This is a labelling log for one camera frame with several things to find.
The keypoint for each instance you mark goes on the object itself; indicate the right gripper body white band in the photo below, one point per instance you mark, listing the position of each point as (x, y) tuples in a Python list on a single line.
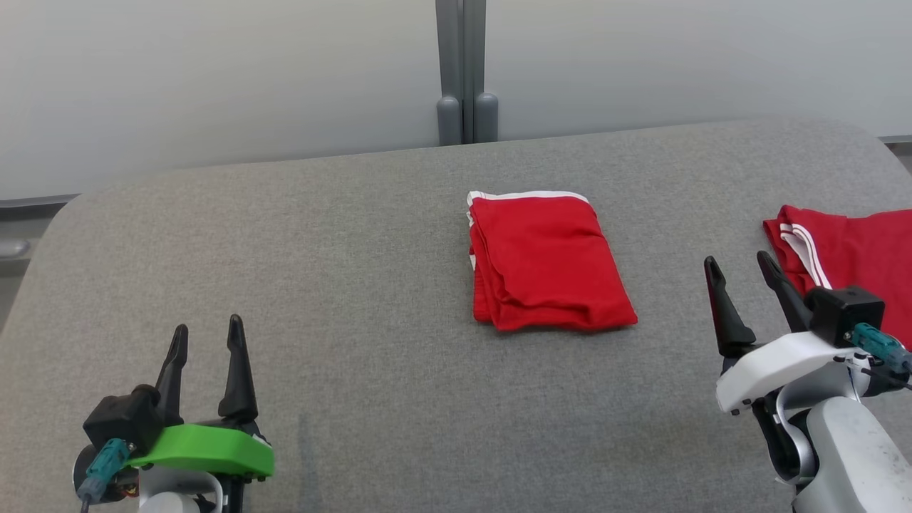
[(776, 367)]

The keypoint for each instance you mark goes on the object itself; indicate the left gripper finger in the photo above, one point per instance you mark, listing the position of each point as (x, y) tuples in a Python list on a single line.
[(173, 374), (238, 377)]

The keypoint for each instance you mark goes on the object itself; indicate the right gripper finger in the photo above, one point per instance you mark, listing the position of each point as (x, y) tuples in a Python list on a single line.
[(787, 296), (727, 320)]

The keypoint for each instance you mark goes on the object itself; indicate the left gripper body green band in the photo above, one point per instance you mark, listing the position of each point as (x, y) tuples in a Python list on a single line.
[(206, 449)]

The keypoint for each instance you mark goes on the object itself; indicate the red jersey with white sleeves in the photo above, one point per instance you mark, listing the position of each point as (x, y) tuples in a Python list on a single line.
[(862, 249)]

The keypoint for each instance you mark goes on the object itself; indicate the red shorts with white trim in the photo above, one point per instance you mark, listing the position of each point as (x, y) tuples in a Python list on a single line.
[(548, 263)]

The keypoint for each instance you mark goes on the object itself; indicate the black round left gripper motor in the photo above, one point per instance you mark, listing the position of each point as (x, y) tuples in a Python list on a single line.
[(82, 474)]

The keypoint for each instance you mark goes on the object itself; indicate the grey rounded floor object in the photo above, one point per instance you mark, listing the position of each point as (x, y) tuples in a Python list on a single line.
[(14, 248)]

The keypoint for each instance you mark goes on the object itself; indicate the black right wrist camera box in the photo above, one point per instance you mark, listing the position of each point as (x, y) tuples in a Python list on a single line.
[(844, 313)]

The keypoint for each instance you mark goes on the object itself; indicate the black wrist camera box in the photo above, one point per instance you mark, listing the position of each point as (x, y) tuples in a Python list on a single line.
[(121, 420), (844, 313)]

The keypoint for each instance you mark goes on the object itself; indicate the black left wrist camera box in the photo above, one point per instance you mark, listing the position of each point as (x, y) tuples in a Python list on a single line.
[(121, 420)]

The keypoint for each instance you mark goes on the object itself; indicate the teal left camera connector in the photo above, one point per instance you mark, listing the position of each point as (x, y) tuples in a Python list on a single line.
[(105, 467)]

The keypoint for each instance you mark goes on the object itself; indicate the teal camera connector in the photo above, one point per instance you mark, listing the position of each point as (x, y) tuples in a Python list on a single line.
[(880, 345), (105, 467)]

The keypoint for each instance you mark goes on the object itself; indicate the teal right camera connector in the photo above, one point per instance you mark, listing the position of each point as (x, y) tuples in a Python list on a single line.
[(880, 345)]

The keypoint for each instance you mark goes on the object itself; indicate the grey wall baseboard strip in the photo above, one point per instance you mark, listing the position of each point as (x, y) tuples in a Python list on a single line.
[(35, 202), (899, 140)]

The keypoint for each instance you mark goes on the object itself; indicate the grey rounded post foot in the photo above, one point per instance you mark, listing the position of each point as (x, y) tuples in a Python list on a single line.
[(449, 121), (486, 117)]

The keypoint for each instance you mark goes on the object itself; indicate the grey partition post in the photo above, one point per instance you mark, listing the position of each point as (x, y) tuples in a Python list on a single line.
[(461, 50)]

